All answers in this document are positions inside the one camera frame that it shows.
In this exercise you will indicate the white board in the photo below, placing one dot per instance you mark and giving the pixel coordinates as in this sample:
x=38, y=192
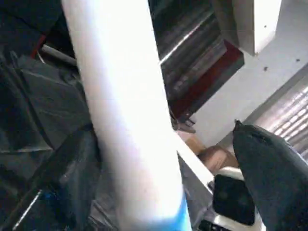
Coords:
x=195, y=166

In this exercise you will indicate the brown cardboard box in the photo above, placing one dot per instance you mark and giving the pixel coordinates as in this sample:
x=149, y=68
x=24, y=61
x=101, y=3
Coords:
x=216, y=156

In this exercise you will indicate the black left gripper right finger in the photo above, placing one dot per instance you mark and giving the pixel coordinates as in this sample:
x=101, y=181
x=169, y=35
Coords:
x=276, y=183

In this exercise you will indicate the black glossy cabinet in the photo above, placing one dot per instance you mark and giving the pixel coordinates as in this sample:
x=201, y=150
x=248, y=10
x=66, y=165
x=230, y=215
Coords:
x=192, y=48

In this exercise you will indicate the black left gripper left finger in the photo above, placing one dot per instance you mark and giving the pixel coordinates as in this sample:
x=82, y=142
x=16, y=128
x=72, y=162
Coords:
x=62, y=187

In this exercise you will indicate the black plastic mat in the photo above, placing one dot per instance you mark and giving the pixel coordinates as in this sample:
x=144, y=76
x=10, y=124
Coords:
x=36, y=96

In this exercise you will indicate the white plastic table leg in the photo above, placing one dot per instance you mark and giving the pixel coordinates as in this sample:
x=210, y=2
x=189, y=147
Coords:
x=125, y=96

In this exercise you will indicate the grey window curtain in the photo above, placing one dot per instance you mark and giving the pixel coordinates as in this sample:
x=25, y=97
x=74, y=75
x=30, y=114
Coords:
x=291, y=115

